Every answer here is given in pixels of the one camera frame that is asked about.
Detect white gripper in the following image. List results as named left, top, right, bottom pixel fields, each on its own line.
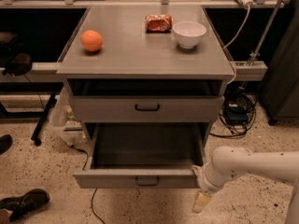
left=192, top=162, right=231, bottom=214

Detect grey drawer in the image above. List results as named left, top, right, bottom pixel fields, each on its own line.
left=74, top=123, right=205, bottom=189
left=69, top=96, right=224, bottom=123

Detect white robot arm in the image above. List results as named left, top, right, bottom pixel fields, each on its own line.
left=192, top=147, right=299, bottom=224

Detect grey top drawer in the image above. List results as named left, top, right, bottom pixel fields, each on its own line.
left=69, top=96, right=224, bottom=123

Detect grey drawer cabinet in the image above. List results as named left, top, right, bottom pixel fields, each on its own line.
left=58, top=4, right=234, bottom=137

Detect blue electronic box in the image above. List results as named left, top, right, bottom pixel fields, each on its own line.
left=223, top=105, right=249, bottom=125

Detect dark grey cabinet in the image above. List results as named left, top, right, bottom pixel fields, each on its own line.
left=260, top=7, right=299, bottom=125

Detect white bowl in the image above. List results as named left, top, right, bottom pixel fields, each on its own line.
left=172, top=21, right=206, bottom=49

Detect clear plastic bag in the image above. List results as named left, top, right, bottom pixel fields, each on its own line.
left=50, top=88, right=87, bottom=146

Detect grey metal pole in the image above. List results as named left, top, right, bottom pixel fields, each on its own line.
left=246, top=0, right=283, bottom=66

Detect crushed red snack bag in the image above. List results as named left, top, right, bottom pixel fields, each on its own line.
left=145, top=14, right=173, bottom=33

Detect black chair leg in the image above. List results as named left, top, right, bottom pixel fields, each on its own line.
left=31, top=93, right=57, bottom=147

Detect orange fruit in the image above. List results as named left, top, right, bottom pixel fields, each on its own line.
left=80, top=30, right=103, bottom=52

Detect black shoe lower left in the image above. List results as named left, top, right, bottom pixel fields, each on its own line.
left=0, top=189, right=50, bottom=224

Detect black shoe left edge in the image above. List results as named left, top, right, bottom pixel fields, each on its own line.
left=0, top=134, right=13, bottom=155

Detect tangled black cables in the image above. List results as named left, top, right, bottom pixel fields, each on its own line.
left=210, top=91, right=258, bottom=139

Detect black floor cable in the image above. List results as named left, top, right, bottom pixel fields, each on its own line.
left=71, top=145, right=107, bottom=224

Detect white power cable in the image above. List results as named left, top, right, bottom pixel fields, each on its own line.
left=222, top=4, right=252, bottom=85

